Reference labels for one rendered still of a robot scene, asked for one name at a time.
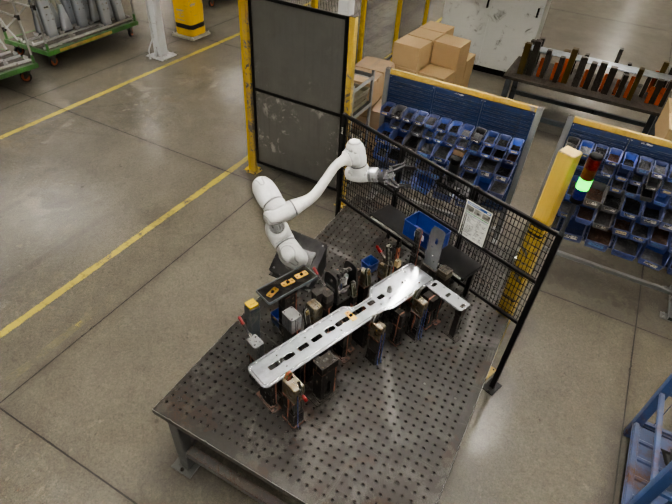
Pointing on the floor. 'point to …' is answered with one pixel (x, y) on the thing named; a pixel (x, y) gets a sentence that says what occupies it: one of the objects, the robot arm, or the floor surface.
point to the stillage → (649, 454)
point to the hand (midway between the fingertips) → (411, 176)
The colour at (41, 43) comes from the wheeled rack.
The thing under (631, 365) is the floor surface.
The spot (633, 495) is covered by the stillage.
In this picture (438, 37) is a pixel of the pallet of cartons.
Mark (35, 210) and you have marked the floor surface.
